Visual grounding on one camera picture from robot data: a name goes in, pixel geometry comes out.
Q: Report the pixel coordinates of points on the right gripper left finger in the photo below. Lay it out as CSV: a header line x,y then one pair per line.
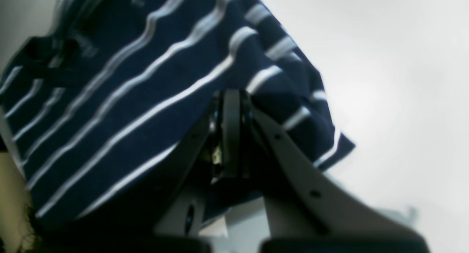
x,y
167,204

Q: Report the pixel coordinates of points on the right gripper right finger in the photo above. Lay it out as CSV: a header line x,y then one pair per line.
x,y
306,212

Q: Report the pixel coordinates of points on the navy white striped t-shirt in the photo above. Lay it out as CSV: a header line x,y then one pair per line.
x,y
101,101

